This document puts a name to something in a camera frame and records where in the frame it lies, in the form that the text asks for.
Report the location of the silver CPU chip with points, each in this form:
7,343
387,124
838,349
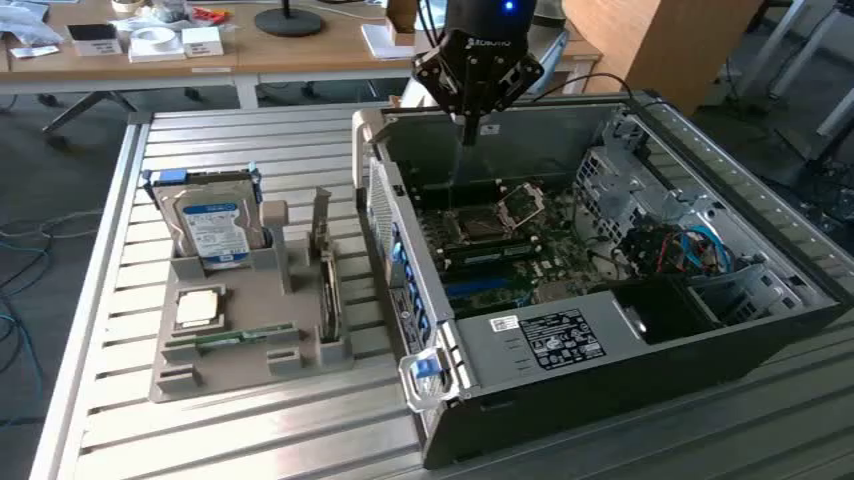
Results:
199,307

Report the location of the black round lamp base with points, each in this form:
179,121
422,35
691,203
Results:
288,22

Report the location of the perforated metal drive cage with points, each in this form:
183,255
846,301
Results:
621,195

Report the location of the dark grey bundle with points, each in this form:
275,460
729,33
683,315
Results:
169,11

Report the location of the orange plastic item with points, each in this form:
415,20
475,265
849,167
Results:
210,15

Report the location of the blue case latch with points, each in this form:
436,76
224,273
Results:
427,367

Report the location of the metal disk bay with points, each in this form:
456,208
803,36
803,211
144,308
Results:
741,295

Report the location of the blue expansion slot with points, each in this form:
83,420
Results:
476,287

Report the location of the wooden desk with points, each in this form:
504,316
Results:
300,55

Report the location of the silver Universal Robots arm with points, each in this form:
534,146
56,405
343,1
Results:
415,95

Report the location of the white box with black lid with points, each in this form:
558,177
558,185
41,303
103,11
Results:
93,40

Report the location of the white desk frame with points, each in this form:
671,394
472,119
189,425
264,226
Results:
794,50

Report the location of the Nvidia graphics card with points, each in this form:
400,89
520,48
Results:
330,300

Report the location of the green RAM stick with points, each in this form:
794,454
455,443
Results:
247,336

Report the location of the RAM stick with white label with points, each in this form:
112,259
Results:
483,257

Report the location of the green motherboard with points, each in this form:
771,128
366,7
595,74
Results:
567,250

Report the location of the brown cardboard box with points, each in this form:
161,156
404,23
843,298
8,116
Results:
400,15

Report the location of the beige tape roll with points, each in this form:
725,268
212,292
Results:
125,5

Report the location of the wooden cabinet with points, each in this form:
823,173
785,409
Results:
667,45

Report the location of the white label card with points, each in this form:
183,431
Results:
33,51

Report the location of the black open PC case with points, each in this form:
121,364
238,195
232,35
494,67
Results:
600,400

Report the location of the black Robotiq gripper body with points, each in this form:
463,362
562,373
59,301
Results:
483,45

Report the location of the white paper stack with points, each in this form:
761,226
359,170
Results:
387,45

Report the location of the grey printed parts rack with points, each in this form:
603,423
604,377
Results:
267,300

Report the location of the grey power supply unit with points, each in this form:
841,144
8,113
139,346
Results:
494,350

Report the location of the metal socket cover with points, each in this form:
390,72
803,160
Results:
520,205

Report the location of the white tape roll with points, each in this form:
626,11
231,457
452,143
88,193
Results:
156,45

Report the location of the small white box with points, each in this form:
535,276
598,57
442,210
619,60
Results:
202,42

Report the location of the clear plastic bag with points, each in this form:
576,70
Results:
27,25

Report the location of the CPU socket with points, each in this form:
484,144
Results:
476,225

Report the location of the hard disk in blue caddy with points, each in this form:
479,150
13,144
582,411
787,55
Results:
214,225

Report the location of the grey chipset heatsink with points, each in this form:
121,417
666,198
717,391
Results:
559,292

